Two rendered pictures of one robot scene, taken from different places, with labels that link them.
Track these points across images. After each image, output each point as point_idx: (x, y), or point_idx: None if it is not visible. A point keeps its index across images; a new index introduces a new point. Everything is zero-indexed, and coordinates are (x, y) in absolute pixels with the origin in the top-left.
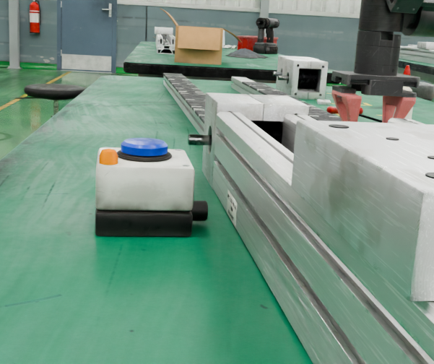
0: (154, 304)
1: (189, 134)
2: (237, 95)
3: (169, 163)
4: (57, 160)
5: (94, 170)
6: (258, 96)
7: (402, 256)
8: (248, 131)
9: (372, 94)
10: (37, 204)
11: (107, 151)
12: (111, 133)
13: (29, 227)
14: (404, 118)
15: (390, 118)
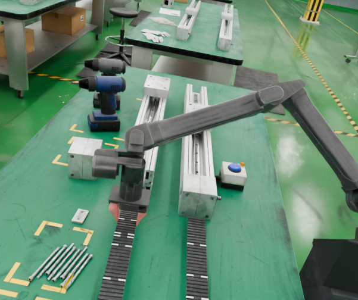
0: (226, 156)
1: (220, 196)
2: (205, 189)
3: (228, 163)
4: (269, 238)
5: (251, 224)
6: (197, 188)
7: None
8: (210, 158)
9: None
10: (259, 196)
11: (242, 162)
12: (259, 297)
13: (255, 183)
14: (148, 169)
15: (153, 171)
